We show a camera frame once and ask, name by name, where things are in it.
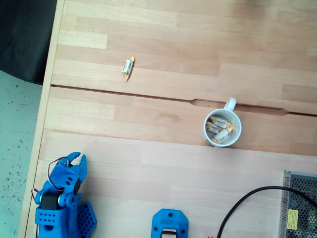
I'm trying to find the white and yellow sweet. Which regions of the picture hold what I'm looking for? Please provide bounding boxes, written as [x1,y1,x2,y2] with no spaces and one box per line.
[211,127,235,145]
[210,116,234,129]
[121,56,136,83]
[206,121,223,134]

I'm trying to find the white ceramic mug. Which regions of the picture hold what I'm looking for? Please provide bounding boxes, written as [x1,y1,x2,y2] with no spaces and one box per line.
[203,97,242,148]

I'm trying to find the dark fabric cushion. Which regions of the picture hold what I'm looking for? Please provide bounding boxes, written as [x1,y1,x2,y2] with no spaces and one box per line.
[0,0,58,86]

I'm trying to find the yellow warning label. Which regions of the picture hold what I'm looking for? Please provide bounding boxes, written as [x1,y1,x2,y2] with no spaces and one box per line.
[287,209,299,231]

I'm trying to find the perforated metal power supply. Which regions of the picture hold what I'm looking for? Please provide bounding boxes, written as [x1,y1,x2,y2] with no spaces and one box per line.
[279,170,317,238]

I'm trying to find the red white black servo wire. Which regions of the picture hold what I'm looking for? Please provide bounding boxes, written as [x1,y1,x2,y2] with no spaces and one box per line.
[47,156,69,192]

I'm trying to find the thick black power cable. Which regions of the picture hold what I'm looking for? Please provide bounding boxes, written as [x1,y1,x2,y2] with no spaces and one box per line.
[216,185,317,238]

